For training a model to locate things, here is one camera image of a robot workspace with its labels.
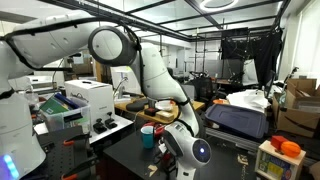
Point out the white computer monitor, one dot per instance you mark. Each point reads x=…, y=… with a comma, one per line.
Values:
x=131, y=84

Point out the blue plastic bin lid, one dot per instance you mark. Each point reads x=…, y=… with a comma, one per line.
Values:
x=239, y=119

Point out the white cardboard box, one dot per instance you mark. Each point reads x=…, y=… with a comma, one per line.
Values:
x=99, y=96

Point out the red plastic cup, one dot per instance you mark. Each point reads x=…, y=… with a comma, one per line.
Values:
x=166, y=155

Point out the black curtain backdrop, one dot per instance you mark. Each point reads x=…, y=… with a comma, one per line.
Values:
x=264, y=49

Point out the orange toy ball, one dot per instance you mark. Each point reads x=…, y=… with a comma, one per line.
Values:
x=290, y=149

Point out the blue cup left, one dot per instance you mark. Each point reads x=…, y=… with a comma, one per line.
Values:
x=147, y=133

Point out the red bowl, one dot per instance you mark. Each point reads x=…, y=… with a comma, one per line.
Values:
x=158, y=128

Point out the red toy block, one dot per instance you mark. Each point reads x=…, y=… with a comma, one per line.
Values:
x=277, y=141

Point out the tan rectangular box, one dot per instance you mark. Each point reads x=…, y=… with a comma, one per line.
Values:
x=165, y=115

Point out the orange bowl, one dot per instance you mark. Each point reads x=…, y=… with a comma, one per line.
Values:
x=220, y=101

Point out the wooden desk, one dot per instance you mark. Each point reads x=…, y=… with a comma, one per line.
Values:
x=178, y=112

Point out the wooden toy box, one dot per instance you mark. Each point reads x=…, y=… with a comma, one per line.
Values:
x=272, y=165

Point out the brown cardboard box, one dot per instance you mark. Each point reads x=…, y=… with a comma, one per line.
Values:
x=297, y=109

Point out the clear plastic storage bin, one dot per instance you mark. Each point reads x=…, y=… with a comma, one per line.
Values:
x=60, y=112

